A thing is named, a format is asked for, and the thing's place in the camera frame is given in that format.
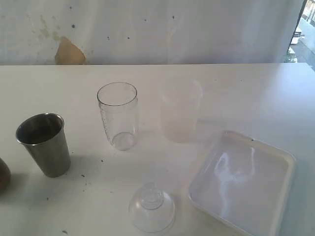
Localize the clear plastic shaker tumbler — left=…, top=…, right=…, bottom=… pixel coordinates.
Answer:
left=96, top=82, right=139, bottom=150

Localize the white square plastic tray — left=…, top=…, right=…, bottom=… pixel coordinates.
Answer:
left=189, top=130, right=296, bottom=236

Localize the clear dome shaker lid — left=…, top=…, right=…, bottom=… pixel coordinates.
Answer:
left=128, top=182, right=176, bottom=235

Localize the stainless steel cup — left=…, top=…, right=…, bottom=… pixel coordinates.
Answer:
left=16, top=113, right=71, bottom=177

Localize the translucent white plastic cup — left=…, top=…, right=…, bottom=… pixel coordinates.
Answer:
left=160, top=78, right=203, bottom=143

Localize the brown wooden cup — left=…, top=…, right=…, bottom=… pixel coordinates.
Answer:
left=0, top=158, right=11, bottom=193

